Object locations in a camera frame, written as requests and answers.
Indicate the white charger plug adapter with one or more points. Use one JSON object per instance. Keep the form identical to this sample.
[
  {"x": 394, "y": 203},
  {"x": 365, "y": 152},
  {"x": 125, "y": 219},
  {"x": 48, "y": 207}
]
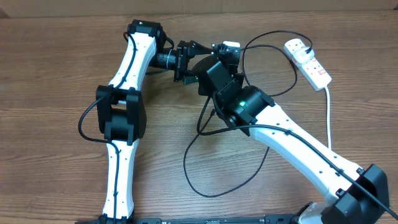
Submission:
[{"x": 303, "y": 55}]

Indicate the white power strip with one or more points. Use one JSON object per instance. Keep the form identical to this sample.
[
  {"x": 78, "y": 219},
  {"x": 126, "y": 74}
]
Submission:
[{"x": 313, "y": 71}]

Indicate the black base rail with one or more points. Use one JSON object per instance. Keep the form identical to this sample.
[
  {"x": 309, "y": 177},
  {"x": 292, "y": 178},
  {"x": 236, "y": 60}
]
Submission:
[{"x": 266, "y": 219}]

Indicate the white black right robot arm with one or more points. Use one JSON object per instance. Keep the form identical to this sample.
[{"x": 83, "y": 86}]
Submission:
[{"x": 351, "y": 194}]

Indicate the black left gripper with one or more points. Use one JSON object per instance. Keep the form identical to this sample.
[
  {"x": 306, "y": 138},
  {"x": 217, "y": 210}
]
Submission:
[{"x": 191, "y": 48}]

